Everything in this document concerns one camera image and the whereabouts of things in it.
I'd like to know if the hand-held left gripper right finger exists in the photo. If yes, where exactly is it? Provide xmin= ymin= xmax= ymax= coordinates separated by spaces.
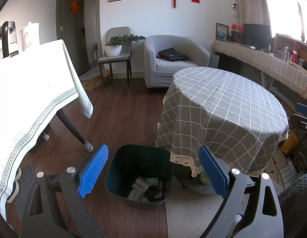
xmin=198 ymin=144 xmax=284 ymax=238

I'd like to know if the black round table base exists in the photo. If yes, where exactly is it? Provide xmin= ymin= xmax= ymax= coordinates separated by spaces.
xmin=173 ymin=166 xmax=223 ymax=195

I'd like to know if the grey shaggy rug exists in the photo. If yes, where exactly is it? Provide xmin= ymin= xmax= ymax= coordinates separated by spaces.
xmin=277 ymin=172 xmax=307 ymax=231

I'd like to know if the black kettle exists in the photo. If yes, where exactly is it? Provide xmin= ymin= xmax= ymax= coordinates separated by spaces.
xmin=0 ymin=21 xmax=20 ymax=61

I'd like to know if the black monitor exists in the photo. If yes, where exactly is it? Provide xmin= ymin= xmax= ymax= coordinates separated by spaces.
xmin=243 ymin=23 xmax=271 ymax=47

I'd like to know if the potted plant in white pot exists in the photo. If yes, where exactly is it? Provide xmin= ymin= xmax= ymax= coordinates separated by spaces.
xmin=104 ymin=33 xmax=146 ymax=57

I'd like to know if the table with white cloth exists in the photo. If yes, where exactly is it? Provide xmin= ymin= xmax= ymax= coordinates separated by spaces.
xmin=0 ymin=39 xmax=93 ymax=222

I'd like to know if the picture frame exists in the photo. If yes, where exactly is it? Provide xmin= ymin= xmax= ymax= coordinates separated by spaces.
xmin=216 ymin=23 xmax=229 ymax=41

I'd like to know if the trash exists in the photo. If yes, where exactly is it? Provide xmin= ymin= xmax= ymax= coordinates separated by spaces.
xmin=143 ymin=186 xmax=163 ymax=202

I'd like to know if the long desk with fringed cloth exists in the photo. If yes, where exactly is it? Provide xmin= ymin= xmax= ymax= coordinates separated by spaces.
xmin=211 ymin=40 xmax=307 ymax=105

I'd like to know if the black bag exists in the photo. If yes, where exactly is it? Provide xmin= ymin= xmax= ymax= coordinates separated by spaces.
xmin=157 ymin=47 xmax=189 ymax=62

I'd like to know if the yellow container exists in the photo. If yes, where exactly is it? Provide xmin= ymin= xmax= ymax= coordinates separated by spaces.
xmin=280 ymin=131 xmax=299 ymax=155

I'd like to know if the grey ribbed floor mat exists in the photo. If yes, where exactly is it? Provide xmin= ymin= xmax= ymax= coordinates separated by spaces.
xmin=13 ymin=162 xmax=36 ymax=219

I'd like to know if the red door decoration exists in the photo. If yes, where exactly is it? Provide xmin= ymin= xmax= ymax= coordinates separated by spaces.
xmin=68 ymin=0 xmax=80 ymax=14

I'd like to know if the white jug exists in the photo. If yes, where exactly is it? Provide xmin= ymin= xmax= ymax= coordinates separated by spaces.
xmin=20 ymin=22 xmax=40 ymax=52

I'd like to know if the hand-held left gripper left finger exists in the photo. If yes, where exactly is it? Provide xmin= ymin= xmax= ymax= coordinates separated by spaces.
xmin=21 ymin=144 xmax=109 ymax=238

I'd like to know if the grey chair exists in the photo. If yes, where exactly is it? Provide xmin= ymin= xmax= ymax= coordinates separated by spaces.
xmin=97 ymin=26 xmax=133 ymax=92

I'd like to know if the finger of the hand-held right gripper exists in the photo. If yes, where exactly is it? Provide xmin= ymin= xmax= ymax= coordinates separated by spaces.
xmin=292 ymin=114 xmax=307 ymax=135
xmin=294 ymin=103 xmax=307 ymax=116

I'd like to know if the wooden desk organizer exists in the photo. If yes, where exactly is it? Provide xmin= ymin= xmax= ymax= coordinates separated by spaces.
xmin=274 ymin=33 xmax=307 ymax=76

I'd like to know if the grey door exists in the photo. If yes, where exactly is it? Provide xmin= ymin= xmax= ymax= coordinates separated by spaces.
xmin=56 ymin=0 xmax=102 ymax=77

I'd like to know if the black table leg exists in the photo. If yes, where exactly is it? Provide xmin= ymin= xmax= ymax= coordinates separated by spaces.
xmin=56 ymin=109 xmax=87 ymax=145

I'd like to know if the beige floor rug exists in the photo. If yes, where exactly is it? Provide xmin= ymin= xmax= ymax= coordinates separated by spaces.
xmin=165 ymin=178 xmax=243 ymax=238

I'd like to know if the red flag ornament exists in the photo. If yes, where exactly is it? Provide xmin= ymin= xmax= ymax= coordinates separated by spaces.
xmin=231 ymin=23 xmax=244 ymax=41

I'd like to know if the grey checked tablecloth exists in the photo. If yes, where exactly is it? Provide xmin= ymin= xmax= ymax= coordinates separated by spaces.
xmin=156 ymin=66 xmax=289 ymax=178

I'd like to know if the grey armchair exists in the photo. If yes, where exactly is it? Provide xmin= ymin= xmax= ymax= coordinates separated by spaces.
xmin=143 ymin=35 xmax=210 ymax=89

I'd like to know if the dark trash bin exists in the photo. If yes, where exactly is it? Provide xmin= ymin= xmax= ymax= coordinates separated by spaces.
xmin=104 ymin=144 xmax=174 ymax=209

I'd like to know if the bright window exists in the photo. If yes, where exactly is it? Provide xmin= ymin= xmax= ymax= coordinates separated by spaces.
xmin=260 ymin=0 xmax=307 ymax=44

